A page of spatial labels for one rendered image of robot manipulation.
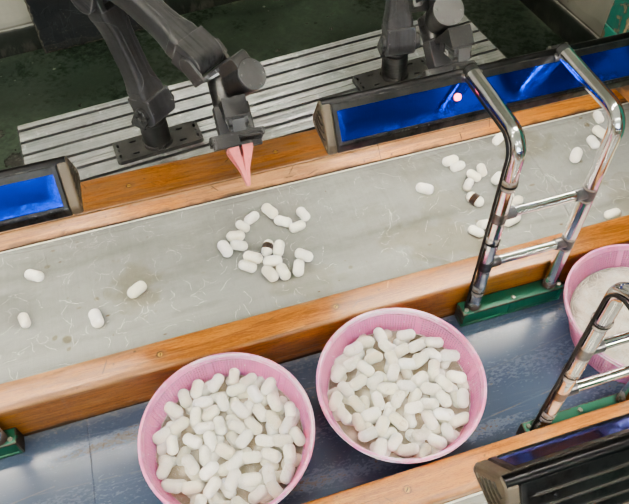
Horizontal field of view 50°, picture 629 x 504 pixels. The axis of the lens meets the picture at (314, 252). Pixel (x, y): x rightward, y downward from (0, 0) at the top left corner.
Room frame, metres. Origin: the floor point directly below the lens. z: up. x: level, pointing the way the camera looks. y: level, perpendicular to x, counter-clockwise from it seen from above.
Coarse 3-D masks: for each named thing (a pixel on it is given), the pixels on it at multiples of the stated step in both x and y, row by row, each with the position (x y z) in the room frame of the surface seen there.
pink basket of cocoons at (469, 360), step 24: (384, 312) 0.61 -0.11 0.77; (408, 312) 0.61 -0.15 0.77; (336, 336) 0.57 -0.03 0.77; (456, 336) 0.56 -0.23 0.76; (480, 360) 0.51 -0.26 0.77; (480, 384) 0.47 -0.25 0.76; (480, 408) 0.43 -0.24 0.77; (336, 432) 0.40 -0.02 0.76; (384, 456) 0.36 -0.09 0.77; (432, 456) 0.36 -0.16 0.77
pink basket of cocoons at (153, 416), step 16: (192, 368) 0.52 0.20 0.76; (208, 368) 0.53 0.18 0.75; (224, 368) 0.53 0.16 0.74; (240, 368) 0.53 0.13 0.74; (256, 368) 0.52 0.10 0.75; (272, 368) 0.52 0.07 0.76; (176, 384) 0.50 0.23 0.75; (288, 384) 0.49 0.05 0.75; (160, 400) 0.47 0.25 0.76; (176, 400) 0.48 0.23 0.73; (304, 400) 0.46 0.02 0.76; (144, 416) 0.44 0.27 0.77; (160, 416) 0.45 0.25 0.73; (304, 416) 0.44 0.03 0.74; (144, 432) 0.42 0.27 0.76; (304, 432) 0.42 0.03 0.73; (144, 448) 0.39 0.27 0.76; (304, 448) 0.39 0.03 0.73; (144, 464) 0.36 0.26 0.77; (304, 464) 0.35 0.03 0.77; (160, 480) 0.35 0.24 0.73; (160, 496) 0.32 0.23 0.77
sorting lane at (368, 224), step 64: (576, 128) 1.07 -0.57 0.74; (256, 192) 0.92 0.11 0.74; (320, 192) 0.92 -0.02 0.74; (384, 192) 0.91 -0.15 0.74; (448, 192) 0.90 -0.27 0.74; (0, 256) 0.79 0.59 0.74; (64, 256) 0.78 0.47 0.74; (128, 256) 0.77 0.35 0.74; (192, 256) 0.77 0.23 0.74; (320, 256) 0.75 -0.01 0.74; (384, 256) 0.75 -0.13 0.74; (448, 256) 0.74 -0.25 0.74; (0, 320) 0.64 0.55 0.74; (64, 320) 0.64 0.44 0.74; (128, 320) 0.63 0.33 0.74; (192, 320) 0.63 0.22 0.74
